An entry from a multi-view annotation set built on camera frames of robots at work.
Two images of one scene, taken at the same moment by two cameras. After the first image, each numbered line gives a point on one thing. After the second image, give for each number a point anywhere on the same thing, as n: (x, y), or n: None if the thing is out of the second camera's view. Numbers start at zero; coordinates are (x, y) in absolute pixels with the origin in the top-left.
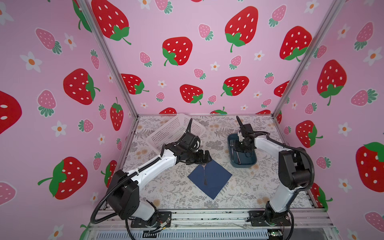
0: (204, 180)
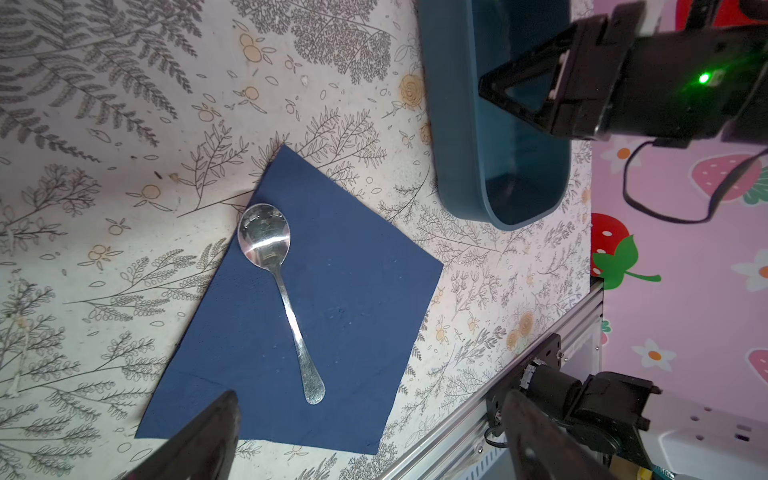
0: (263, 235)
